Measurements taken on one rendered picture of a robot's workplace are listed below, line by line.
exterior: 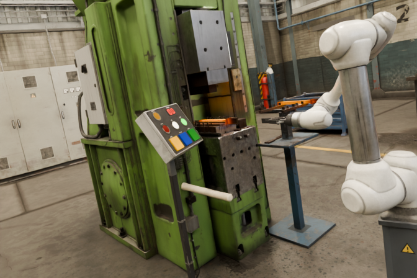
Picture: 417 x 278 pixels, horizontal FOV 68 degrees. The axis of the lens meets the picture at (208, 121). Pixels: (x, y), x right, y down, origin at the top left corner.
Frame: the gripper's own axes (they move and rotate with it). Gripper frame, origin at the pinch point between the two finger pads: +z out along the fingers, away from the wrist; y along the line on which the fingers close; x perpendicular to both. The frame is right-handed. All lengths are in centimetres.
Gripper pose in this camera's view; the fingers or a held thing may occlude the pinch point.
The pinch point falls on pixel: (266, 120)
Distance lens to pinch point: 197.2
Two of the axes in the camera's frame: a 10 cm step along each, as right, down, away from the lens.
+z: -6.5, 0.1, 7.6
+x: -1.6, -9.8, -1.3
